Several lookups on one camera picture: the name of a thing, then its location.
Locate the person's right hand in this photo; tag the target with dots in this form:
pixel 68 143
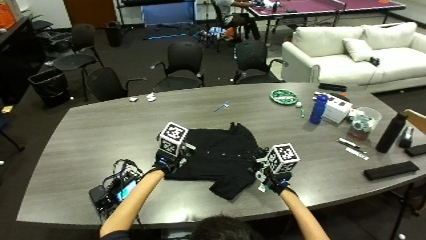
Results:
pixel 276 180

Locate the person's left hand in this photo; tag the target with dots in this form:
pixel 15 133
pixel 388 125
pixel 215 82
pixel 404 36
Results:
pixel 166 159

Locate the black t-shirt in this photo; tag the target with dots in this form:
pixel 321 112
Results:
pixel 221 159

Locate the white marker cube on left glove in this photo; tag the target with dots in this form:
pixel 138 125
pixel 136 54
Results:
pixel 173 138

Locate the white marker cube on glove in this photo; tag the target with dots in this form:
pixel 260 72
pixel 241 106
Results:
pixel 283 158
pixel 173 138

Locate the white marker cube on right glove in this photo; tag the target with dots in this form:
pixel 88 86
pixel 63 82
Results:
pixel 283 158

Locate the black electronics box with screen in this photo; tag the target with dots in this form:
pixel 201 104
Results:
pixel 112 192

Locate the the person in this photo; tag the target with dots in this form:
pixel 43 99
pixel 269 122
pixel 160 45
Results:
pixel 221 230

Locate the small crumpled white paper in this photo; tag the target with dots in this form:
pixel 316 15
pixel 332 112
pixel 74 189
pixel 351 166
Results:
pixel 134 99

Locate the black marker pen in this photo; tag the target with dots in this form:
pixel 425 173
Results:
pixel 348 142

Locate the white wrapped stick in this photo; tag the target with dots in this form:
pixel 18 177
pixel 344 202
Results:
pixel 357 153

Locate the small blue tool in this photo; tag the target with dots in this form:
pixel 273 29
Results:
pixel 221 106

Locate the green pen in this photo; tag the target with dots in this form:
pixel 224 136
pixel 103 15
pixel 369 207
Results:
pixel 301 112

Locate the blue water bottle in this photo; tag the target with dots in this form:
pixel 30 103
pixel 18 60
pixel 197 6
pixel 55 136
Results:
pixel 317 109

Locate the white cardboard box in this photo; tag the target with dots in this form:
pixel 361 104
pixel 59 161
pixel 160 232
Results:
pixel 336 108

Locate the black office chair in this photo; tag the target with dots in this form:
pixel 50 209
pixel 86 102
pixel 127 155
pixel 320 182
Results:
pixel 184 66
pixel 253 62
pixel 108 84
pixel 78 53

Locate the black flat case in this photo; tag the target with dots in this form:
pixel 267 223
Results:
pixel 390 170

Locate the clear plastic container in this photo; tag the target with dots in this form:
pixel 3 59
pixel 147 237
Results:
pixel 365 122

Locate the black remote control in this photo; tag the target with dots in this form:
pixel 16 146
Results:
pixel 332 87

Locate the small black case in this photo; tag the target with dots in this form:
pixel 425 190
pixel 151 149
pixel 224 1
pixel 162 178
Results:
pixel 416 150

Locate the black waste bin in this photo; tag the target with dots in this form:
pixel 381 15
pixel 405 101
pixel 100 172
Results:
pixel 51 87

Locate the wooden chair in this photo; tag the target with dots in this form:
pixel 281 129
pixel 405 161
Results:
pixel 417 120

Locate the white sofa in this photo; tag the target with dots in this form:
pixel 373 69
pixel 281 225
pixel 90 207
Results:
pixel 355 56

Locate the black game controller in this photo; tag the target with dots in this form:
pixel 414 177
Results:
pixel 375 61

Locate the white sofa cushion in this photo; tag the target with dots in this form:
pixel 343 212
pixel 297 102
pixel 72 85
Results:
pixel 357 49

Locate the black cabinet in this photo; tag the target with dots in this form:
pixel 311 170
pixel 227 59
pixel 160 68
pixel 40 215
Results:
pixel 15 60

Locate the purple table-tennis table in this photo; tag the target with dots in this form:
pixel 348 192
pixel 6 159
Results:
pixel 320 6

